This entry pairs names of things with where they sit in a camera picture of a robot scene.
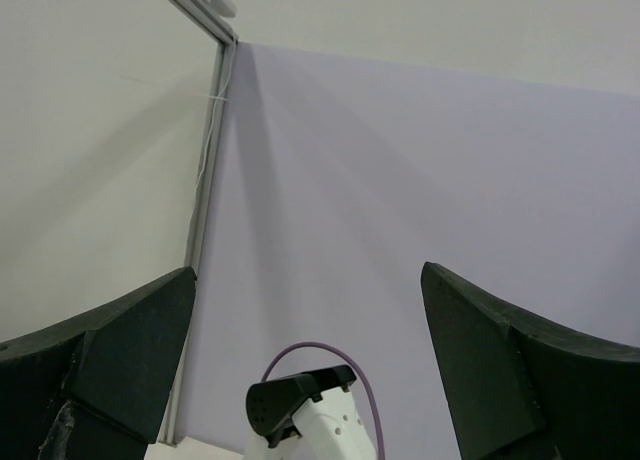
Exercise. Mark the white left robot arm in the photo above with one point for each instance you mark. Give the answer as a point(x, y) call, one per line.
point(315, 407)

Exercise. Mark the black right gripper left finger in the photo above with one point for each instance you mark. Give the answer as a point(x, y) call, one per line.
point(96, 385)

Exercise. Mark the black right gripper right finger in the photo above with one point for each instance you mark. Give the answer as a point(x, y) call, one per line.
point(519, 386)

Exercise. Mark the grey aluminium frame post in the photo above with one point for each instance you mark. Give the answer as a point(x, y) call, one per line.
point(213, 24)

